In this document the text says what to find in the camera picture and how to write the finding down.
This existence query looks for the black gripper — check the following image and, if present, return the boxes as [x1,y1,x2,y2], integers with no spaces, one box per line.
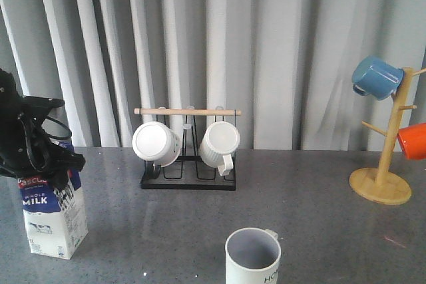
[1,70,86,190]

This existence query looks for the Pascual whole milk carton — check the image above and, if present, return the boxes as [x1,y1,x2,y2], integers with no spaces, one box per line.
[17,140,89,261]

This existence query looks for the white smooth hanging mug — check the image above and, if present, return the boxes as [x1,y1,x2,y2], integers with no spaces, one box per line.
[132,121,181,179]

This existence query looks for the white ribbed hanging mug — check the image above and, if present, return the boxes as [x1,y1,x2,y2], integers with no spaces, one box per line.
[199,121,240,176]

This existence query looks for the white HOME mug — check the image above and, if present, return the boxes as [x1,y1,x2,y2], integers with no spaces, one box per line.
[224,227,282,284]

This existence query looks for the grey curtain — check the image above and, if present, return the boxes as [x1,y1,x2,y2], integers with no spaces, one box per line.
[1,0,425,151]

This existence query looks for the wooden mug tree stand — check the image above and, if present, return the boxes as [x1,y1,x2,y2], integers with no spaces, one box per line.
[349,67,425,206]

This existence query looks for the blue enamel mug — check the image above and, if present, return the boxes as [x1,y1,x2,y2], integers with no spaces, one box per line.
[351,56,405,100]

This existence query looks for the orange enamel mug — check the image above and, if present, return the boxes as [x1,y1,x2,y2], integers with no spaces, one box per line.
[397,123,426,160]

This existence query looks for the black wire mug rack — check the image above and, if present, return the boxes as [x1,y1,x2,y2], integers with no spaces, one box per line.
[134,106,241,191]

